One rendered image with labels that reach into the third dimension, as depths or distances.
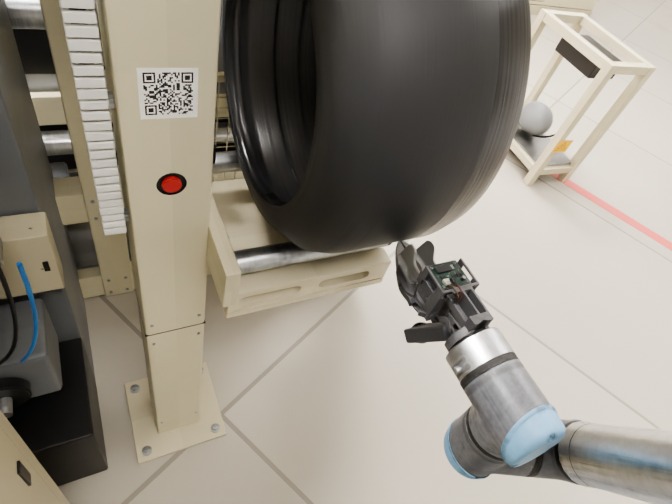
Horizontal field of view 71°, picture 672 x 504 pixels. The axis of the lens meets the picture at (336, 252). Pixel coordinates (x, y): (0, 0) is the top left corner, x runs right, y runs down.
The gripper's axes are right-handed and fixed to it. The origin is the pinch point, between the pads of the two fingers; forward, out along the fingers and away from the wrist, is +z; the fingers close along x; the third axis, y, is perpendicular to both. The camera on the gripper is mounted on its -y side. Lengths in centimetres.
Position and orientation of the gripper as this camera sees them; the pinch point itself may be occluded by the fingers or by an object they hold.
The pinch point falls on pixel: (401, 249)
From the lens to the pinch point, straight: 82.6
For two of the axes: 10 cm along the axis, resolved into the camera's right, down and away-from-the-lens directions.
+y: 2.4, -6.4, -7.3
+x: -8.9, 1.7, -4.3
